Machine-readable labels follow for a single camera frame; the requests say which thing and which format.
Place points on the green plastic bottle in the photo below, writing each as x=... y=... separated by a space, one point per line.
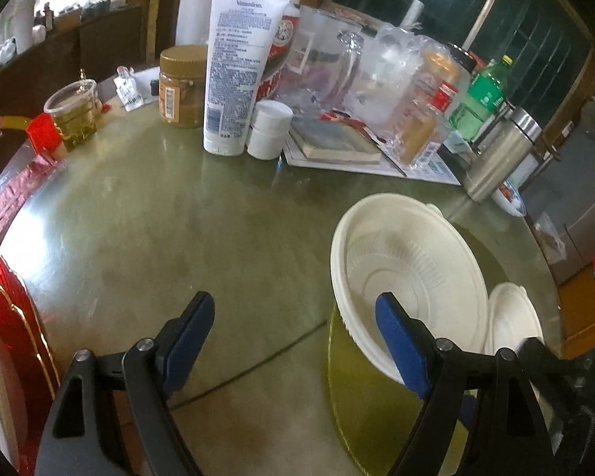
x=483 y=94

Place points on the dark wooden cabinet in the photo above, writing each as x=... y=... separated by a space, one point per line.
x=109 y=44

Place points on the white disposable bowl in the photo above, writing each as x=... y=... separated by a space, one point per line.
x=401 y=258
x=513 y=317

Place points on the small red scalloped plate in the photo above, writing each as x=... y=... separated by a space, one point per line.
x=10 y=337

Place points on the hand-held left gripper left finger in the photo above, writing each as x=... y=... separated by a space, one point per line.
x=188 y=342

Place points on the small white jar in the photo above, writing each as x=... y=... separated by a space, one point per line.
x=267 y=131

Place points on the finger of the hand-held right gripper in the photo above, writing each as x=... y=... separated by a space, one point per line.
x=575 y=431

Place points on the red tissue packet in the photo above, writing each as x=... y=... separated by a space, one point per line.
x=10 y=193

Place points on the brown wooden box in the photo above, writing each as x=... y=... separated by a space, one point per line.
x=582 y=307

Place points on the stainless steel thermos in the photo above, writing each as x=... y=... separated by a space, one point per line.
x=501 y=158

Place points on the red plastic cup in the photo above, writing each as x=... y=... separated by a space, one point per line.
x=42 y=134

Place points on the dark barred window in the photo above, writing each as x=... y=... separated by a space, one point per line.
x=476 y=5

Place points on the glass pitcher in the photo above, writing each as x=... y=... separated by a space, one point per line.
x=317 y=64

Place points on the printed paper sheet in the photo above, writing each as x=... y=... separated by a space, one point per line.
x=426 y=171

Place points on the red-capped white bottle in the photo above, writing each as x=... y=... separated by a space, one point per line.
x=276 y=34

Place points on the amber jar in plastic bag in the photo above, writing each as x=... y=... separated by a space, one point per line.
x=426 y=114

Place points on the clear cup of tea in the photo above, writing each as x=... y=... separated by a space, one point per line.
x=77 y=119

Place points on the white printed sachet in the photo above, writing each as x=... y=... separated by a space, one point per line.
x=129 y=89

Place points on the small patterned dish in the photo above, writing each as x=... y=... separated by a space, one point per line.
x=509 y=198

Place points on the peanut butter jar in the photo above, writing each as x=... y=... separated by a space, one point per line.
x=183 y=89

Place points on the worn book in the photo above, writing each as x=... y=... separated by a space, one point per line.
x=332 y=141

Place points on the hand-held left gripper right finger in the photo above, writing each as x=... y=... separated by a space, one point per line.
x=401 y=347

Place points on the clear plastic wrapper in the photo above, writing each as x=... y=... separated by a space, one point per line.
x=550 y=240

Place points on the gold round placemat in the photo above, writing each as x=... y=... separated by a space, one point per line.
x=367 y=406

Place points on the clear plastic roll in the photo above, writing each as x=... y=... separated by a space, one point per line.
x=411 y=12

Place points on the white lotion tube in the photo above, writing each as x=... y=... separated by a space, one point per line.
x=233 y=69

